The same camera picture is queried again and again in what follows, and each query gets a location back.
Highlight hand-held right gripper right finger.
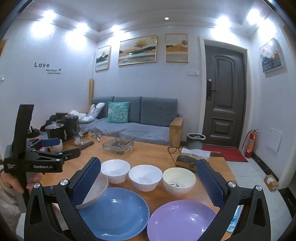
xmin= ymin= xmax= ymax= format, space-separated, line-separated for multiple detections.
xmin=196 ymin=159 xmax=274 ymax=241

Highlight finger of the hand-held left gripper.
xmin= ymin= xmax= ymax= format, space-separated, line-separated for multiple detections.
xmin=28 ymin=138 xmax=62 ymax=151
xmin=31 ymin=149 xmax=81 ymax=163

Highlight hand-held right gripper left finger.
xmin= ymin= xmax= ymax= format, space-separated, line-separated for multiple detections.
xmin=24 ymin=157 xmax=102 ymax=241

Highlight grey plate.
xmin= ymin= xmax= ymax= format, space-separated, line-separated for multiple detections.
xmin=76 ymin=174 xmax=109 ymax=209

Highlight white cup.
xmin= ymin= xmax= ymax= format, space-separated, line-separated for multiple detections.
xmin=162 ymin=167 xmax=196 ymax=197

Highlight white bowl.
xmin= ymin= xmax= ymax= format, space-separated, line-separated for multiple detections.
xmin=101 ymin=159 xmax=131 ymax=184
xmin=129 ymin=164 xmax=163 ymax=192

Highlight person's left forearm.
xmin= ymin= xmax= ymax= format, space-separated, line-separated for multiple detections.
xmin=0 ymin=185 xmax=25 ymax=234

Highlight person's left hand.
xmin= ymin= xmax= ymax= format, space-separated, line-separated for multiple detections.
xmin=0 ymin=171 xmax=42 ymax=194

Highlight white mug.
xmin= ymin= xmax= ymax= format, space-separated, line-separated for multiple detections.
xmin=47 ymin=138 xmax=63 ymax=153

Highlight black pot with silver rim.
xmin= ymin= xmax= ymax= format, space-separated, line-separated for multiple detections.
xmin=45 ymin=123 xmax=65 ymax=142

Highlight dark flat stick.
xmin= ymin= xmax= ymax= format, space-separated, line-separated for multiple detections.
xmin=79 ymin=141 xmax=95 ymax=151

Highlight wine glass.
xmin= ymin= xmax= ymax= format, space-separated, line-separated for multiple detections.
xmin=76 ymin=124 xmax=85 ymax=144

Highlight black canister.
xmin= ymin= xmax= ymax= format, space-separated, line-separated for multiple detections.
xmin=65 ymin=115 xmax=79 ymax=139

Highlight black and gold tissue box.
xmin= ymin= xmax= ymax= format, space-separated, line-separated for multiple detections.
xmin=175 ymin=148 xmax=211 ymax=173

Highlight red doormat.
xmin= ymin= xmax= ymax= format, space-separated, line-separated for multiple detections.
xmin=201 ymin=145 xmax=248 ymax=163

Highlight white cloth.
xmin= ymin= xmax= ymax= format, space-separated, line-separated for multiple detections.
xmin=69 ymin=110 xmax=93 ymax=123

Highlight blue plate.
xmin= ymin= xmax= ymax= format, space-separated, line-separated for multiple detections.
xmin=77 ymin=187 xmax=150 ymax=241

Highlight grey trash bin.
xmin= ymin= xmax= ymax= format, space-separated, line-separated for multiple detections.
xmin=187 ymin=133 xmax=206 ymax=150

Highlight glass ashtray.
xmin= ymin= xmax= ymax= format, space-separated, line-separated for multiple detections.
xmin=102 ymin=138 xmax=134 ymax=155

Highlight purple plate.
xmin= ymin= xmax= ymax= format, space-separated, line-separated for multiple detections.
xmin=147 ymin=200 xmax=219 ymax=241

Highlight white patterned cushion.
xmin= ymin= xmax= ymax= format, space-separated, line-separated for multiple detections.
xmin=87 ymin=103 xmax=105 ymax=120

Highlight tortoiseshell eyeglasses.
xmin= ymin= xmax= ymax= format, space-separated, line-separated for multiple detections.
xmin=167 ymin=146 xmax=183 ymax=166

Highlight red fire extinguisher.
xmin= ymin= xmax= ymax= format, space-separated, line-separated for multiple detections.
xmin=244 ymin=129 xmax=259 ymax=159

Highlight cardboard box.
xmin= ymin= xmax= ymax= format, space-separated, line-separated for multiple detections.
xmin=264 ymin=174 xmax=279 ymax=192

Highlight light wooden board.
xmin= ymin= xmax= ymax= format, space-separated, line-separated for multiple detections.
xmin=89 ymin=79 xmax=95 ymax=112

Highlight teal patterned cushion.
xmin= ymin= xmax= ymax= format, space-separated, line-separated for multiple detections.
xmin=106 ymin=102 xmax=130 ymax=123

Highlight dark brown door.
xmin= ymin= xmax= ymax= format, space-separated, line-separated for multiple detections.
xmin=203 ymin=39 xmax=248 ymax=149

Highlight grey sofa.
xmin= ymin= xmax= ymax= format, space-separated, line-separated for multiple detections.
xmin=85 ymin=96 xmax=184 ymax=146

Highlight small framed landscape painting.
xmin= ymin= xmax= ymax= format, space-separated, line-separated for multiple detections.
xmin=95 ymin=45 xmax=111 ymax=71

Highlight large framed landscape painting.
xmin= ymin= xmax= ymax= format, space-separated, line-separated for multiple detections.
xmin=118 ymin=35 xmax=158 ymax=66

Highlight medium framed landscape painting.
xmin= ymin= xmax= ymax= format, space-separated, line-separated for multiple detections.
xmin=165 ymin=34 xmax=188 ymax=63

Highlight white wall panel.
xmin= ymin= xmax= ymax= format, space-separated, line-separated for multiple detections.
xmin=265 ymin=128 xmax=283 ymax=153

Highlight black wall lettering decal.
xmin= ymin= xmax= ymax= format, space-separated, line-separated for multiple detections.
xmin=34 ymin=61 xmax=62 ymax=75

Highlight door handle lock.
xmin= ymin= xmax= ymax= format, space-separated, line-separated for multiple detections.
xmin=207 ymin=79 xmax=217 ymax=100

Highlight white-framed wall painting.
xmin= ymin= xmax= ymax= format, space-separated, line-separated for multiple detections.
xmin=258 ymin=38 xmax=285 ymax=74

